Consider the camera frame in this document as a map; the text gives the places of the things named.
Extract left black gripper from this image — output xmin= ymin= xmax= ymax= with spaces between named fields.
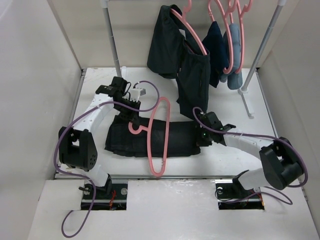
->
xmin=114 ymin=98 xmax=141 ymax=126

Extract pink hanger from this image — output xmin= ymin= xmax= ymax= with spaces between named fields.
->
xmin=207 ymin=0 xmax=254 ymax=75
xmin=170 ymin=0 xmax=208 ymax=56
xmin=128 ymin=96 xmax=171 ymax=178

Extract black trousers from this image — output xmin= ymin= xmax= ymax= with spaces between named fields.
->
xmin=147 ymin=4 xmax=211 ymax=119
xmin=104 ymin=116 xmax=201 ymax=158

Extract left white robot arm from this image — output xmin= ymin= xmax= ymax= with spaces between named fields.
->
xmin=58 ymin=76 xmax=146 ymax=199

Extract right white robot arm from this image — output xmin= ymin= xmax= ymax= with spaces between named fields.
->
xmin=192 ymin=107 xmax=309 ymax=197

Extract light blue jeans on hanger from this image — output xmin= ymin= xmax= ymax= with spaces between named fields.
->
xmin=219 ymin=23 xmax=243 ymax=90

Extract black trousers on hanger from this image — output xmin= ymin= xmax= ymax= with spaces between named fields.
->
xmin=147 ymin=4 xmax=211 ymax=119

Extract navy trousers on hanger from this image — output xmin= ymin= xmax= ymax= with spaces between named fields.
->
xmin=202 ymin=21 xmax=229 ymax=88

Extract left white rack foot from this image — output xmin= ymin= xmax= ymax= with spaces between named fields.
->
xmin=121 ymin=66 xmax=128 ymax=80

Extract white rack foot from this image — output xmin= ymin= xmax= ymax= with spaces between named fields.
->
xmin=238 ymin=89 xmax=255 ymax=119
xmin=121 ymin=66 xmax=128 ymax=80

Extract right white rack foot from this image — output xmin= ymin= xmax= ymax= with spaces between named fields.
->
xmin=238 ymin=89 xmax=255 ymax=119

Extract right rack pole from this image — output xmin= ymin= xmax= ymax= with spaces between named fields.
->
xmin=241 ymin=0 xmax=287 ymax=92

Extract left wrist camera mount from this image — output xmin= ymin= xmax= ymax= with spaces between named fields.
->
xmin=129 ymin=87 xmax=146 ymax=102

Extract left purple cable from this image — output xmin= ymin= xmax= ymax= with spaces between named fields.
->
xmin=53 ymin=80 xmax=161 ymax=238

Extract purple cable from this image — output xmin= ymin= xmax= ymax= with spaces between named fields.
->
xmin=53 ymin=80 xmax=161 ymax=238
xmin=192 ymin=106 xmax=309 ymax=206

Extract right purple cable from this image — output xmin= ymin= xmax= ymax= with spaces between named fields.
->
xmin=192 ymin=106 xmax=309 ymax=206

